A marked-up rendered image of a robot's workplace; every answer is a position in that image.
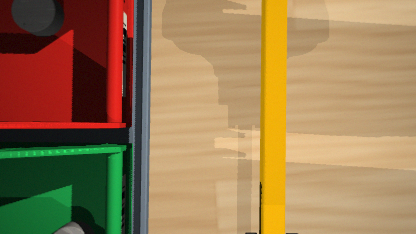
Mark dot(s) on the yellow bar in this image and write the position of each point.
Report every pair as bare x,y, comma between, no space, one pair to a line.
273,117

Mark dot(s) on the red open bin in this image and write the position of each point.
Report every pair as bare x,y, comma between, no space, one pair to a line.
72,79

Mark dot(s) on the green bin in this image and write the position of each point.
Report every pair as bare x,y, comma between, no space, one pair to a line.
45,185

